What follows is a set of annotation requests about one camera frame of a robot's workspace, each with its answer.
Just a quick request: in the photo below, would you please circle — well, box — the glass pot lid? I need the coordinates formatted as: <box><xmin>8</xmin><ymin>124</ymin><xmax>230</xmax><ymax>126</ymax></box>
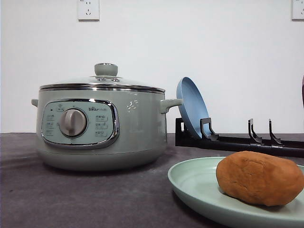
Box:
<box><xmin>39</xmin><ymin>63</ymin><xmax>165</xmax><ymax>94</ymax></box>

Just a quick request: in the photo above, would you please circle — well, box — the green plate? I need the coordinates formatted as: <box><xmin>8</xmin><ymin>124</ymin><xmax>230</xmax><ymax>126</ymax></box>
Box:
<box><xmin>167</xmin><ymin>156</ymin><xmax>304</xmax><ymax>228</ymax></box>

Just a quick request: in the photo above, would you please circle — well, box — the brown potato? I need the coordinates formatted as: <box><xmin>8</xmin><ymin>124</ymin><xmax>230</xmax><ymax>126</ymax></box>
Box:
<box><xmin>216</xmin><ymin>151</ymin><xmax>304</xmax><ymax>207</ymax></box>

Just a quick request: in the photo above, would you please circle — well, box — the blue plate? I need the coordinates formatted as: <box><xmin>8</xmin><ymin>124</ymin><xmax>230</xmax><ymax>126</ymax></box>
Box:
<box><xmin>176</xmin><ymin>77</ymin><xmax>209</xmax><ymax>139</ymax></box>

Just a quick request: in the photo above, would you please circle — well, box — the green electric steamer pot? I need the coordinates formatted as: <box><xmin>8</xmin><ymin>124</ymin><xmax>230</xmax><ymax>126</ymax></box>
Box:
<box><xmin>31</xmin><ymin>89</ymin><xmax>183</xmax><ymax>172</ymax></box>

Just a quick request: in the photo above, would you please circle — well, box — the pink plate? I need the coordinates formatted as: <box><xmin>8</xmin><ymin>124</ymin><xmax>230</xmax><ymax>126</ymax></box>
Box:
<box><xmin>302</xmin><ymin>75</ymin><xmax>304</xmax><ymax>107</ymax></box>

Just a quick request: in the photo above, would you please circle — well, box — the black dish rack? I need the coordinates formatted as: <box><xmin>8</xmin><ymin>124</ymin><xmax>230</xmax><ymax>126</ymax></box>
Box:
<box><xmin>175</xmin><ymin>118</ymin><xmax>304</xmax><ymax>158</ymax></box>

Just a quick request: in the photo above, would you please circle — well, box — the white wall socket left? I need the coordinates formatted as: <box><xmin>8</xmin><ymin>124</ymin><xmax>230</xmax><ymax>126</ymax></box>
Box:
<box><xmin>77</xmin><ymin>0</ymin><xmax>100</xmax><ymax>22</ymax></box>

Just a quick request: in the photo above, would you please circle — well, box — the white wall socket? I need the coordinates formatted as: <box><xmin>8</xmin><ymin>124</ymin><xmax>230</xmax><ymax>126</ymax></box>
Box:
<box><xmin>288</xmin><ymin>0</ymin><xmax>304</xmax><ymax>23</ymax></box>
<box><xmin>77</xmin><ymin>0</ymin><xmax>100</xmax><ymax>22</ymax></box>

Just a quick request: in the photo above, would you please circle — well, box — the white wall socket right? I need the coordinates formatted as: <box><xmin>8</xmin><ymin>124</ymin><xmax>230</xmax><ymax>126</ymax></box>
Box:
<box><xmin>288</xmin><ymin>0</ymin><xmax>304</xmax><ymax>23</ymax></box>

